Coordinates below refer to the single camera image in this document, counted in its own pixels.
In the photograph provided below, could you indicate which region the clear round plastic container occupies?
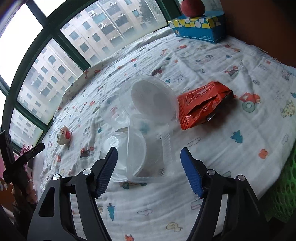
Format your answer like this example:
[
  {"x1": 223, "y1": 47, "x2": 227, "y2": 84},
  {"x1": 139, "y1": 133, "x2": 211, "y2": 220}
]
[{"x1": 99, "y1": 76, "x2": 179, "y2": 128}]

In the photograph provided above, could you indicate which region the clear plastic cup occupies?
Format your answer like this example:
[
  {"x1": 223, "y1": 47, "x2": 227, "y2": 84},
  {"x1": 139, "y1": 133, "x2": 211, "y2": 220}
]
[{"x1": 125, "y1": 114, "x2": 176, "y2": 183}]

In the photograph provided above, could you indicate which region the red apple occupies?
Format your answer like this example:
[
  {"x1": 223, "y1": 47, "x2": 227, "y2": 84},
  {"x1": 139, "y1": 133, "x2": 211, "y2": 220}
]
[{"x1": 180, "y1": 0, "x2": 206, "y2": 18}]

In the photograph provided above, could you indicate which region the person's left hand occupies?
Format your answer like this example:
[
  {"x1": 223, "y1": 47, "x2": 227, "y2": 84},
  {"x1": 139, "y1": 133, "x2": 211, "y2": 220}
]
[{"x1": 12, "y1": 170, "x2": 38, "y2": 206}]

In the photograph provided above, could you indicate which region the cartoon print white bedsheet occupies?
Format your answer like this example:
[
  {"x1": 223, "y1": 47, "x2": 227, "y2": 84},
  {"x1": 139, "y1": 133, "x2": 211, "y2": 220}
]
[{"x1": 38, "y1": 28, "x2": 295, "y2": 240}]

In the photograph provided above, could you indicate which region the green plastic mesh wastebasket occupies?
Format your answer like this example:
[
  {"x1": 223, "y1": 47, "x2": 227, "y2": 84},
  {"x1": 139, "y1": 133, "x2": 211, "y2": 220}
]
[{"x1": 265, "y1": 147, "x2": 295, "y2": 223}]

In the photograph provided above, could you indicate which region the small wrapper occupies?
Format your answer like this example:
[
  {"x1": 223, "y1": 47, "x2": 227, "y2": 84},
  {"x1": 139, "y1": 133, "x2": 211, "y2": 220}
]
[{"x1": 57, "y1": 126, "x2": 71, "y2": 146}]

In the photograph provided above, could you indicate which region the brown wooden wardrobe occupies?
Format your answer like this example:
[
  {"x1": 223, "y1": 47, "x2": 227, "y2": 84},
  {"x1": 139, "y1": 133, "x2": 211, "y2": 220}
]
[{"x1": 221, "y1": 0, "x2": 295, "y2": 67}]

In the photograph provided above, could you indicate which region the green window frame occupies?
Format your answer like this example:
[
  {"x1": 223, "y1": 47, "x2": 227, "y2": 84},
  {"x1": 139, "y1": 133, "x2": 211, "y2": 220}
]
[{"x1": 1, "y1": 1, "x2": 181, "y2": 153}]

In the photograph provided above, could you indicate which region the orange snack wrapper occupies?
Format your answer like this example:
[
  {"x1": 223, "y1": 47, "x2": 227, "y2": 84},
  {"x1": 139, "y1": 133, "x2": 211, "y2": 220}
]
[{"x1": 177, "y1": 81, "x2": 235, "y2": 130}]

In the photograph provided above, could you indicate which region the blue yellow tissue box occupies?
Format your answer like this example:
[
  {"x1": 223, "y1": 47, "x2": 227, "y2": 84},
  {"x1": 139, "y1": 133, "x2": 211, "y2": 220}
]
[{"x1": 168, "y1": 11, "x2": 225, "y2": 43}]

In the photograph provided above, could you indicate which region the pink snack package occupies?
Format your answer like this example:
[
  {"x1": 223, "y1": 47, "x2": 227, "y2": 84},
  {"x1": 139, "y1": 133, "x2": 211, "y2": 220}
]
[{"x1": 0, "y1": 144, "x2": 33, "y2": 209}]

